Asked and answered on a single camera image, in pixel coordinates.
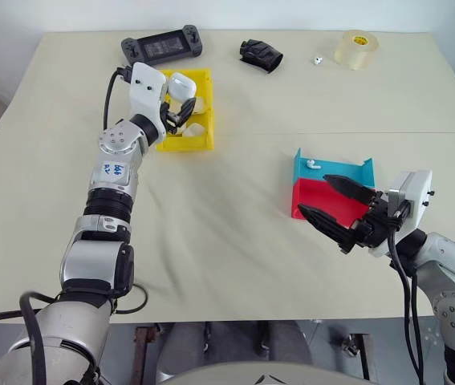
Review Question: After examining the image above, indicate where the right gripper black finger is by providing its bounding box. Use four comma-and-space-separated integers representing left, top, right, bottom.
322, 173, 384, 204
297, 203, 363, 254

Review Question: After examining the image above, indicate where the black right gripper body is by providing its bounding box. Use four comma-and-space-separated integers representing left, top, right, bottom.
350, 191, 405, 249

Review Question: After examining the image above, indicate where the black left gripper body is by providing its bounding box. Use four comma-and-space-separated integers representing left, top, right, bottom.
159, 103, 178, 136

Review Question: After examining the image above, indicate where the white earbud charging case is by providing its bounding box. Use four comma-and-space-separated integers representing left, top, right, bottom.
168, 71, 197, 99

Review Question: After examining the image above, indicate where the yellow plastic bin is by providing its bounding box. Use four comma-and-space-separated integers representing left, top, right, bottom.
155, 67, 216, 154

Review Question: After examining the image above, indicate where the teal and red tray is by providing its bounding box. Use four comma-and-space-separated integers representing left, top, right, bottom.
290, 147, 376, 221

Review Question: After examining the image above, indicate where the dark grey handheld game console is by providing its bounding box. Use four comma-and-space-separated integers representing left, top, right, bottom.
120, 24, 204, 67

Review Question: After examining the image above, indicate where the beige table cover sheet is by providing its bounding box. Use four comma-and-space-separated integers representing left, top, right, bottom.
0, 30, 455, 137
0, 131, 455, 326

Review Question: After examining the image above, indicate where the translucent tape roll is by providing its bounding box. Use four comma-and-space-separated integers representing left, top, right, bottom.
334, 30, 380, 71

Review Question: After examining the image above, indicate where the grey rounded robot torso top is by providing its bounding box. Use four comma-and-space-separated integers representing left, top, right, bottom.
166, 360, 368, 385

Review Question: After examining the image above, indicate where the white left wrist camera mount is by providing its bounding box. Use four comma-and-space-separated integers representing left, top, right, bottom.
128, 62, 169, 140

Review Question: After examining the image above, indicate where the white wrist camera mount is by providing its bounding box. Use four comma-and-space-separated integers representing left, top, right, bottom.
369, 169, 433, 257
128, 62, 169, 140

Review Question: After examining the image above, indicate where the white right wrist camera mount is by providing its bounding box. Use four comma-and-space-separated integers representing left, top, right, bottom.
369, 169, 433, 257

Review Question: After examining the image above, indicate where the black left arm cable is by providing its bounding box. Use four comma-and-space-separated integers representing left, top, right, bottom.
0, 66, 150, 385

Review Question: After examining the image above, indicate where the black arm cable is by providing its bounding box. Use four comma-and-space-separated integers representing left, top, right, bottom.
386, 200, 425, 385
0, 66, 150, 385

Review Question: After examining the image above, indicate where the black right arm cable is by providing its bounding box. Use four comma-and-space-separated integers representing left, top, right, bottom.
386, 200, 425, 385

